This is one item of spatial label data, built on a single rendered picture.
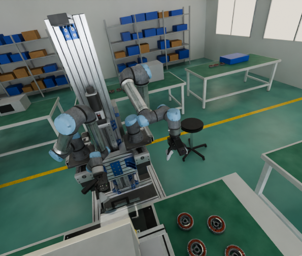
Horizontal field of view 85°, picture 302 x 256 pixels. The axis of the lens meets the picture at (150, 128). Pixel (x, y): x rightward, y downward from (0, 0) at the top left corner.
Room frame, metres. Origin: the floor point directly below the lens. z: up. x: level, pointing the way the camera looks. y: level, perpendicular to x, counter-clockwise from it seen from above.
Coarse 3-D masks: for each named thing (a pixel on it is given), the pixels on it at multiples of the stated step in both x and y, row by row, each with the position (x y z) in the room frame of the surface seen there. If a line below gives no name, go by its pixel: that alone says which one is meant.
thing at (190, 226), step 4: (184, 212) 0.61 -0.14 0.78; (180, 216) 0.59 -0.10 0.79; (184, 216) 0.59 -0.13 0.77; (188, 216) 0.58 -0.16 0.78; (180, 220) 0.56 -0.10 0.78; (184, 220) 0.57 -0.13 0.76; (192, 220) 0.55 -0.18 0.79; (180, 224) 0.54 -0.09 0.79; (184, 224) 0.54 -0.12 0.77; (188, 224) 0.53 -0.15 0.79; (192, 224) 0.53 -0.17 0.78; (180, 228) 0.52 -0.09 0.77; (184, 228) 0.51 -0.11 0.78; (188, 228) 0.51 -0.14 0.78
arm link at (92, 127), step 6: (84, 108) 0.93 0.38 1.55; (90, 108) 0.98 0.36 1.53; (90, 114) 0.94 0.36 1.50; (90, 120) 0.94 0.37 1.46; (90, 126) 0.95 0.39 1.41; (96, 126) 0.97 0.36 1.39; (90, 132) 0.95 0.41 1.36; (96, 132) 0.96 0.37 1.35; (96, 138) 0.95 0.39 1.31; (102, 138) 0.98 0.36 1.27; (96, 144) 0.95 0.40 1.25; (102, 144) 0.96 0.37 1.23; (96, 150) 0.96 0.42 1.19; (102, 150) 0.95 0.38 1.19; (108, 150) 0.99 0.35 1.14; (102, 156) 0.93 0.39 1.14
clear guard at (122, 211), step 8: (136, 200) 0.59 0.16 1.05; (112, 208) 0.56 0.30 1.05; (120, 208) 0.55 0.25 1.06; (128, 208) 0.54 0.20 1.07; (136, 208) 0.53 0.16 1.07; (104, 216) 0.52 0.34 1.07; (112, 216) 0.51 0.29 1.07; (120, 216) 0.50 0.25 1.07; (128, 216) 0.49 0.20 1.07; (136, 216) 0.49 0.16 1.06; (144, 216) 0.48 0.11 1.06; (104, 224) 0.47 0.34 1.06; (136, 224) 0.45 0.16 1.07; (144, 224) 0.44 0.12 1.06
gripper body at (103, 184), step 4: (100, 172) 0.75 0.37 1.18; (104, 172) 0.75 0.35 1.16; (96, 176) 0.74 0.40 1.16; (100, 176) 0.74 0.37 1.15; (104, 176) 0.73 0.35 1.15; (100, 180) 0.71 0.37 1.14; (104, 180) 0.71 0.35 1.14; (96, 184) 0.68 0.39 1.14; (100, 184) 0.68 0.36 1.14; (104, 184) 0.68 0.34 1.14; (108, 184) 0.70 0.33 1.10; (100, 188) 0.67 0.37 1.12; (104, 188) 0.66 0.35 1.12; (108, 188) 0.67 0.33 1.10
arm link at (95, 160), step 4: (92, 152) 0.87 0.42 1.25; (96, 152) 0.87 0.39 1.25; (92, 156) 0.84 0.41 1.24; (96, 156) 0.84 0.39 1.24; (100, 156) 0.85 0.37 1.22; (92, 160) 0.82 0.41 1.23; (96, 160) 0.82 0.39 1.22; (100, 160) 0.83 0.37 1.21; (92, 164) 0.80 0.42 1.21; (96, 164) 0.79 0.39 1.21; (100, 164) 0.80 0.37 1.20
